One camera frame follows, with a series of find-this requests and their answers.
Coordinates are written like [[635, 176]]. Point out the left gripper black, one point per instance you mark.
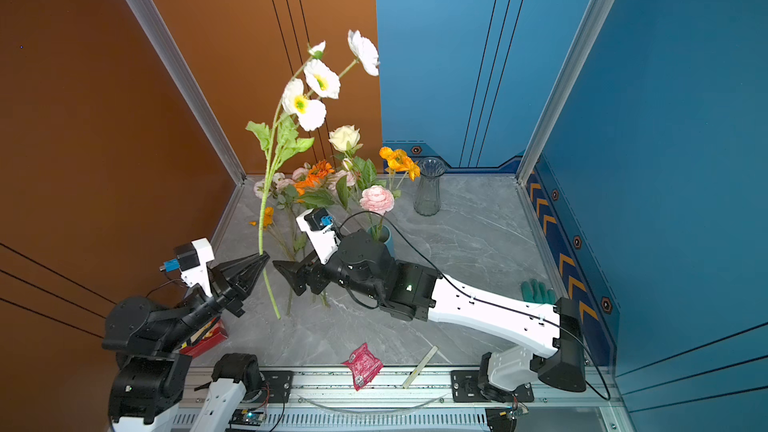
[[242, 274]]

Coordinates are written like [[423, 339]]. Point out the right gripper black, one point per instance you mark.
[[301, 280]]

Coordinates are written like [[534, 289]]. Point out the teal ceramic vase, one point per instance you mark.
[[383, 235]]

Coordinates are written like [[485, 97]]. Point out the orange gerbera daisy stem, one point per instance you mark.
[[312, 185]]

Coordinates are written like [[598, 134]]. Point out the pink ranunculus stem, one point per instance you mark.
[[374, 202]]

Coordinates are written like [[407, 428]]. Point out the cream white rose stem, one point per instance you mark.
[[359, 173]]

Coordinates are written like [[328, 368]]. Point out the clear glass vase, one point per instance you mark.
[[427, 200]]

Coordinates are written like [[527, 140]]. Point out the white pink peony stem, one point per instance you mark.
[[301, 108]]

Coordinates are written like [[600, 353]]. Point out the yellow orange poppy stem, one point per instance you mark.
[[398, 166]]

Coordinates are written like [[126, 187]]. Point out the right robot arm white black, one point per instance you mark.
[[547, 338]]

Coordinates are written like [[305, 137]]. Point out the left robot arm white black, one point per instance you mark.
[[147, 339]]

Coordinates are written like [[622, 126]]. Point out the red white bandage box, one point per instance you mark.
[[209, 337]]

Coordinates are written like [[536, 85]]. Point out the pink rose spray stem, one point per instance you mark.
[[280, 193]]

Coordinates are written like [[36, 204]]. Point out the pink snack packet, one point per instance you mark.
[[364, 366]]

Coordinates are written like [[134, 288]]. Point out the left green circuit board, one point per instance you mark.
[[245, 419]]

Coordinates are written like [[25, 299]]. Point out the pale wooden stick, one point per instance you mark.
[[420, 367]]

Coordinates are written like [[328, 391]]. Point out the green rubber glove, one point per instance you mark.
[[537, 292]]

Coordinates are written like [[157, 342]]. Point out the right circuit board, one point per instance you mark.
[[505, 419]]

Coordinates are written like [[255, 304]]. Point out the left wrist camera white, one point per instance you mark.
[[191, 260]]

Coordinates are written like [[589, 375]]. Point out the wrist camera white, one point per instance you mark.
[[191, 260], [319, 226]]

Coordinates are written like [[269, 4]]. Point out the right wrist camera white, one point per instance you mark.
[[319, 226]]

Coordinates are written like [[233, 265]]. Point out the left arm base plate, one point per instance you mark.
[[275, 388]]

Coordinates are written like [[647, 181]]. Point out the aluminium front rail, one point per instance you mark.
[[324, 399]]

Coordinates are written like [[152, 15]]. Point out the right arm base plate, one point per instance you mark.
[[469, 386]]

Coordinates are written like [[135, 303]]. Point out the left aluminium corner post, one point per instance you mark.
[[165, 46]]

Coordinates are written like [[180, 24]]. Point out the aluminium corner post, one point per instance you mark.
[[583, 41], [165, 46]]

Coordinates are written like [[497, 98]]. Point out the right aluminium corner post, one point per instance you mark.
[[583, 41]]

